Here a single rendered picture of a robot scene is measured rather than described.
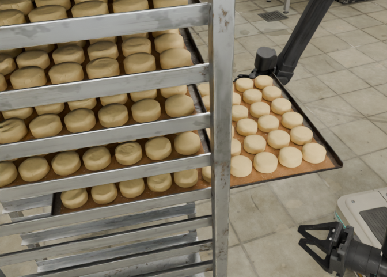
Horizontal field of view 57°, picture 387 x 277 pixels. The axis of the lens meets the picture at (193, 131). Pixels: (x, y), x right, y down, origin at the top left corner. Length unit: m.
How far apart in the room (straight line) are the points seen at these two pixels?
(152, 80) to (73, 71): 0.12
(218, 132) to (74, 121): 0.24
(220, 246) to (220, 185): 0.19
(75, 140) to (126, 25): 0.21
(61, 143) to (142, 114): 0.14
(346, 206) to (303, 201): 0.36
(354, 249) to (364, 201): 0.98
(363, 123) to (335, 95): 0.35
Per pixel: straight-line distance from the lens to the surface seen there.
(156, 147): 0.68
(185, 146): 0.67
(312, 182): 2.13
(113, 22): 0.50
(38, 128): 0.64
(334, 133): 2.49
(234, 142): 0.81
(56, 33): 0.51
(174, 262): 1.59
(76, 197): 0.75
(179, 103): 0.62
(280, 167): 0.79
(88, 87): 0.54
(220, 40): 0.50
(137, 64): 0.57
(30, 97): 0.56
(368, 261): 0.78
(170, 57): 0.58
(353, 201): 1.73
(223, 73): 0.52
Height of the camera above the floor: 1.50
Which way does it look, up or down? 39 degrees down
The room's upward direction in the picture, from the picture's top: 3 degrees counter-clockwise
